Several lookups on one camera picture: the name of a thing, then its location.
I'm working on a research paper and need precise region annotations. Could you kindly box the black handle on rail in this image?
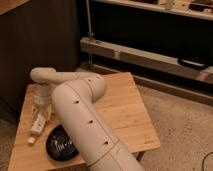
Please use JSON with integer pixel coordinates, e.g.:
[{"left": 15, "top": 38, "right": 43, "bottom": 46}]
[{"left": 177, "top": 58, "right": 209, "bottom": 70}]

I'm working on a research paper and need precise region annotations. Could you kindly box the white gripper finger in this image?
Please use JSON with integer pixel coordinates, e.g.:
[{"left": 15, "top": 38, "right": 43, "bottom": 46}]
[
  {"left": 32, "top": 107, "right": 38, "bottom": 122},
  {"left": 46, "top": 105, "right": 52, "bottom": 118}
]

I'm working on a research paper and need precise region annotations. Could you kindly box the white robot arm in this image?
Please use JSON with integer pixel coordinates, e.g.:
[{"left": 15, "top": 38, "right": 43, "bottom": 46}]
[{"left": 30, "top": 67, "right": 145, "bottom": 171}]

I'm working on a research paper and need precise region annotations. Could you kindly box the black ceramic bowl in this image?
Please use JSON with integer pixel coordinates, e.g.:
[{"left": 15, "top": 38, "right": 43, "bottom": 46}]
[{"left": 46, "top": 125, "right": 79, "bottom": 161}]

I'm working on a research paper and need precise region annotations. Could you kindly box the wooden table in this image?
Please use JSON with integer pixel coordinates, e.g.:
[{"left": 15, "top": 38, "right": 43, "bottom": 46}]
[{"left": 8, "top": 73, "right": 160, "bottom": 171}]

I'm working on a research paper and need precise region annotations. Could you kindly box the long metal rail beam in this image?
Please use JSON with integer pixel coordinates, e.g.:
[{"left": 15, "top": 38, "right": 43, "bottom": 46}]
[{"left": 80, "top": 37, "right": 213, "bottom": 84}]

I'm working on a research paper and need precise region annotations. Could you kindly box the vertical metal pole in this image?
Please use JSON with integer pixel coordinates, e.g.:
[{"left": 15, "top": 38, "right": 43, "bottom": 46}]
[{"left": 86, "top": 0, "right": 94, "bottom": 40}]

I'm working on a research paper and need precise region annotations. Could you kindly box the wooden wall shelf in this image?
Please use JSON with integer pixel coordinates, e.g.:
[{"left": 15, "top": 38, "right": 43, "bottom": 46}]
[{"left": 94, "top": 0, "right": 213, "bottom": 21}]

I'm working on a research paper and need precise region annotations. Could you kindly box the white plastic bottle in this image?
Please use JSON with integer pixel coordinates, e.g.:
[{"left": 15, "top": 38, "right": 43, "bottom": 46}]
[{"left": 28, "top": 108, "right": 47, "bottom": 145}]

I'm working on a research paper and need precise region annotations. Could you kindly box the black cable on floor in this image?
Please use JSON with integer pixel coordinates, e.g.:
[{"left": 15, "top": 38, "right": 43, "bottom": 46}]
[{"left": 201, "top": 151, "right": 213, "bottom": 171}]

